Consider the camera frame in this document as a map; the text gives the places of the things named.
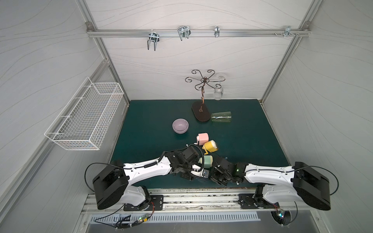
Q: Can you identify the white vent grille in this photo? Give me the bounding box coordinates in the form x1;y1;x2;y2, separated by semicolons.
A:
90;211;261;225

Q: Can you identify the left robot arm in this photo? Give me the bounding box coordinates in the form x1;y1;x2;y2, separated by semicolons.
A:
92;144;205;210

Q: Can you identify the clear hanging wine glass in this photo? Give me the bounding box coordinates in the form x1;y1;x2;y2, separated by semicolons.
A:
213;76;225;101

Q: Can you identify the purple bowl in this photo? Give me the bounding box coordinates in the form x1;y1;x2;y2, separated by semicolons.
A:
172;118;189;134

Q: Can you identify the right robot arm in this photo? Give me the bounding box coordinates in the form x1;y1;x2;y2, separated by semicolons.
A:
209;157;332;211

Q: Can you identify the pink pencil sharpener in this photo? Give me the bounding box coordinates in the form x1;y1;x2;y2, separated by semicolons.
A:
195;133;209;146

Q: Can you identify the metal double hook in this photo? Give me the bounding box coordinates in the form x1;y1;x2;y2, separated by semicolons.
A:
147;32;160;51

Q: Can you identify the copper wine glass stand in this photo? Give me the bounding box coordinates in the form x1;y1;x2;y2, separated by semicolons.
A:
185;70;218;122

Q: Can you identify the white wire basket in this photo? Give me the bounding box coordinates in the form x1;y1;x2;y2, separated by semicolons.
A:
44;77;124;150

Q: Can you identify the aluminium top rail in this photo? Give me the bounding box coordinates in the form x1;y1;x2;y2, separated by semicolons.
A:
87;28;311;38

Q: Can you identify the metal wire hook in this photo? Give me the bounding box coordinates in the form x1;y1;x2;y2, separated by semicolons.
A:
177;26;191;41

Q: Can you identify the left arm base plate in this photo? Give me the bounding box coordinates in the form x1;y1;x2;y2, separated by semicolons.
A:
123;195;164;212

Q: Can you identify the green pencil sharpener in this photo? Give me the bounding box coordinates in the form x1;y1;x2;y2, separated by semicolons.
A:
198;155;213;169

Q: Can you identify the metal clamp hook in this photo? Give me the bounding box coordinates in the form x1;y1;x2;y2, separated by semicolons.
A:
274;26;300;38

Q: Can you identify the small metal ring hook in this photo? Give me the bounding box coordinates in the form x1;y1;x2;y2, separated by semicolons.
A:
214;26;220;38

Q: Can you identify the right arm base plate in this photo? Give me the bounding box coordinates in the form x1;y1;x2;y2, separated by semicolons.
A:
238;194;279;209

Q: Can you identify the yellow pencil sharpener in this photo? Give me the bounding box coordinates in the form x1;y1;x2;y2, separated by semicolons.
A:
202;140;219;155

